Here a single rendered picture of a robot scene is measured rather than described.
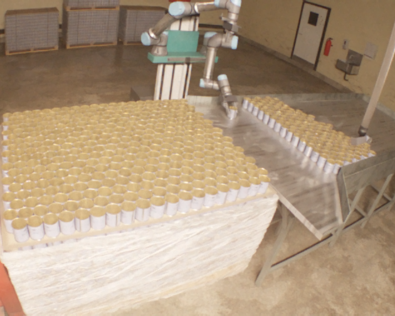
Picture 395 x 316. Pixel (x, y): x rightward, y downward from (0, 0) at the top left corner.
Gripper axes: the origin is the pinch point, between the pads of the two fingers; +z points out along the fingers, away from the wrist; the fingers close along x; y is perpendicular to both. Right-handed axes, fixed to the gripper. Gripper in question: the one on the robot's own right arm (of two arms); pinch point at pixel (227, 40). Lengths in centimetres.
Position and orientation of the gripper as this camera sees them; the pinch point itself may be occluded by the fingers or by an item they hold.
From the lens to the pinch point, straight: 228.4
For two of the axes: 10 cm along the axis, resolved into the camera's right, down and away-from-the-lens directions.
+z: -1.7, 8.4, 5.1
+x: -3.7, -5.4, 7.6
